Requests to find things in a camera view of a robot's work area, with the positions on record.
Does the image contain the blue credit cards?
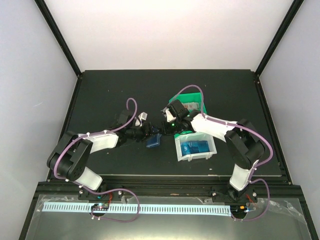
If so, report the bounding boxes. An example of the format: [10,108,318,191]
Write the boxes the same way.
[180,140,210,156]

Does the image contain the red white credit cards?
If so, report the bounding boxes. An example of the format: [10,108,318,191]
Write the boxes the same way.
[182,102,200,111]

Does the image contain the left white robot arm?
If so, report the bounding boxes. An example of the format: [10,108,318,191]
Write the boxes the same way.
[46,110,157,200]

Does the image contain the black frame post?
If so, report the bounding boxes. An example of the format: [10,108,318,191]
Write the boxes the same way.
[255,0,304,77]
[34,0,82,77]

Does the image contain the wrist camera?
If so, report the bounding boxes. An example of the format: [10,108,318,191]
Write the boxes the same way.
[161,107,176,123]
[135,112,148,127]

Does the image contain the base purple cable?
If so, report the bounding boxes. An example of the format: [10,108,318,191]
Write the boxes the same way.
[231,177,271,223]
[82,186,141,223]

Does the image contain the left circuit board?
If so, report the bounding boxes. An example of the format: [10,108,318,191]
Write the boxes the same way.
[91,203,109,211]

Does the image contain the white slotted cable duct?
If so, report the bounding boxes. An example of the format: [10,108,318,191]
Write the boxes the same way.
[41,202,232,217]

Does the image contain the circuit board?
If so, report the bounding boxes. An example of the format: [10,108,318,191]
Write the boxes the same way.
[91,203,109,211]
[230,205,256,214]

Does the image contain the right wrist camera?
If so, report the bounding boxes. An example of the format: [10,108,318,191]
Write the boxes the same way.
[161,107,176,123]

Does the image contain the right circuit board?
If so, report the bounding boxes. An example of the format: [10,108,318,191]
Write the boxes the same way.
[230,205,256,214]

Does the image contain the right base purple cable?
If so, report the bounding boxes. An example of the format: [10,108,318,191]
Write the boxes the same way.
[231,177,271,223]

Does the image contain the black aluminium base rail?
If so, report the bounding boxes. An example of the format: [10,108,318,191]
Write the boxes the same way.
[33,174,305,201]

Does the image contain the left black frame post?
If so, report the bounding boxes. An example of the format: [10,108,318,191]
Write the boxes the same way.
[34,0,82,77]

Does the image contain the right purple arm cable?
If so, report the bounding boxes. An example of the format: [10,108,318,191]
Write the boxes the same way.
[166,84,275,185]

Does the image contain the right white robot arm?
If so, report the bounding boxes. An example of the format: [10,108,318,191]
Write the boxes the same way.
[162,99,266,202]

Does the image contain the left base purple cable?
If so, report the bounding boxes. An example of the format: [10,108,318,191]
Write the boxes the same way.
[82,186,141,223]

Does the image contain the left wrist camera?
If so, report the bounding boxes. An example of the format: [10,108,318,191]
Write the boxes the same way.
[135,112,148,127]

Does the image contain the green card bin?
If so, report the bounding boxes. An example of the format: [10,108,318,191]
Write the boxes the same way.
[167,92,208,138]

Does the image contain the right black frame post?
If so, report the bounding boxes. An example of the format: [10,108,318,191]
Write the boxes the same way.
[255,0,304,77]

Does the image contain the blue card holder wallet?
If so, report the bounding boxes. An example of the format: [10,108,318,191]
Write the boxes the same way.
[146,133,162,149]

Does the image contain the white card bin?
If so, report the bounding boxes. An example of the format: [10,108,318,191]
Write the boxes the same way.
[174,132,217,162]

